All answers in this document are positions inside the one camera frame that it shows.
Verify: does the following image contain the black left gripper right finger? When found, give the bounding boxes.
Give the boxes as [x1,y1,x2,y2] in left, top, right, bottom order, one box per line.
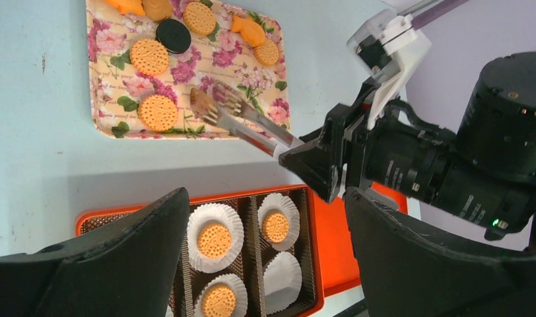
[345,187,536,316]

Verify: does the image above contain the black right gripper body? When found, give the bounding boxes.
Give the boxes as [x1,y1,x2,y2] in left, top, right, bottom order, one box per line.
[333,98,461,206]

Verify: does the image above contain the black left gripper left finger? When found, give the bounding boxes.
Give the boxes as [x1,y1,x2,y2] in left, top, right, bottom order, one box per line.
[0,188,189,316]

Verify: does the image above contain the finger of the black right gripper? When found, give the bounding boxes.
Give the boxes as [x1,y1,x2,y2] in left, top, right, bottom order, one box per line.
[279,127,343,203]

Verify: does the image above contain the orange box lid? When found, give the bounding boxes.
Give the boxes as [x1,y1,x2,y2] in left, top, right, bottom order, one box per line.
[312,181,410,299]

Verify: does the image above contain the round yellow biscuit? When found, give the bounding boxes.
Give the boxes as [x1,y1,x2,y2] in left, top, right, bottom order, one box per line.
[201,284,237,317]
[197,223,232,259]
[253,39,280,66]
[129,38,169,75]
[183,1,217,36]
[262,212,289,243]
[138,94,178,132]

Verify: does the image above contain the metal tongs white handle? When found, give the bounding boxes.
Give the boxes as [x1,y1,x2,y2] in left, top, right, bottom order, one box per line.
[189,80,304,159]

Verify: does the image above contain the round yellow biscuit bottom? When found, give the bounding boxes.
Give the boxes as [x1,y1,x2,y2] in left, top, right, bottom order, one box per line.
[138,94,178,132]

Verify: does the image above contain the floral serving tray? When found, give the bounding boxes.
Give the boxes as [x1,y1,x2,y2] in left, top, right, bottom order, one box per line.
[86,1,290,139]

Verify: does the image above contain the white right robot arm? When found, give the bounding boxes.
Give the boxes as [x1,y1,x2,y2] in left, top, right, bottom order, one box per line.
[279,52,536,316]

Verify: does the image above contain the white paper cup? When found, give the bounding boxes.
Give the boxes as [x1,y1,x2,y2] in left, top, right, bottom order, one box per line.
[193,273,248,316]
[187,203,244,273]
[263,252,302,314]
[257,193,300,251]

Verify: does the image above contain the orange cookie box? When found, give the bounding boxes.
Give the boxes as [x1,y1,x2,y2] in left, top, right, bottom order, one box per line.
[75,184,360,317]

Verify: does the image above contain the orange fish cookie right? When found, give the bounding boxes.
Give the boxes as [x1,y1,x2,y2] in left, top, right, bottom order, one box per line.
[230,15,266,48]

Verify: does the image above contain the orange fish cookie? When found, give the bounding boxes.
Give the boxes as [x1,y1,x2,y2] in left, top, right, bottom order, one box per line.
[230,15,266,48]
[105,0,145,16]

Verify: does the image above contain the round yellow biscuit top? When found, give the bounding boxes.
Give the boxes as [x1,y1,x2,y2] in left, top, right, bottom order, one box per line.
[183,1,217,36]

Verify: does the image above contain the black sandwich cookie on tray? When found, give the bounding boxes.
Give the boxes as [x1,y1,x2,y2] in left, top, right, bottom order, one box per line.
[156,18,191,54]

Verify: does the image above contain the brown round cookie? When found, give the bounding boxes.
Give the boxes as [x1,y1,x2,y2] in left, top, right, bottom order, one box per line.
[142,0,173,22]

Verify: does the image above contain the orange fish cookie left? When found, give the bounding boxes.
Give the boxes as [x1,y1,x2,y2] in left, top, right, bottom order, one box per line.
[105,0,145,16]

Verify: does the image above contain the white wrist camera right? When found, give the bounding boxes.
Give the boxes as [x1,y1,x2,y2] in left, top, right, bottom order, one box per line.
[347,9,431,130]

